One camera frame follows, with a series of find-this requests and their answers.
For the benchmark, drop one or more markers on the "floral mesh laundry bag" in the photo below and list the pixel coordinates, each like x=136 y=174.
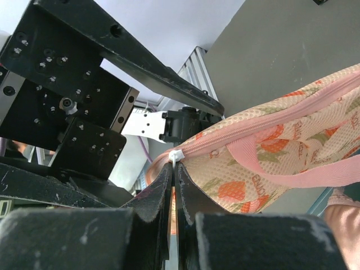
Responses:
x=307 y=138

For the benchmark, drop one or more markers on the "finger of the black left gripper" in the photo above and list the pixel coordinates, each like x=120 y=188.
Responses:
x=27 y=186
x=61 y=44

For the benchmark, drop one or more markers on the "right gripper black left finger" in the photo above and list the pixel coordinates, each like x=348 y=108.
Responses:
x=135 y=236

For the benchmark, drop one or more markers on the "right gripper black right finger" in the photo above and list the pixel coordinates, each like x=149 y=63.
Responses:
x=209 y=237

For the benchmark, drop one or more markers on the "teal plastic basin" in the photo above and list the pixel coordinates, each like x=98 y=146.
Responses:
x=320 y=204

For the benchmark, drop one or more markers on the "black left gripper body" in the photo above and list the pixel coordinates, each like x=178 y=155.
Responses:
x=57 y=97

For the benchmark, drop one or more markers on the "pink bra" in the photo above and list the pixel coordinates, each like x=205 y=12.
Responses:
x=342 y=216

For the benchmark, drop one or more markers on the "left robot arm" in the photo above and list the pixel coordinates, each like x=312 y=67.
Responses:
x=153 y=116

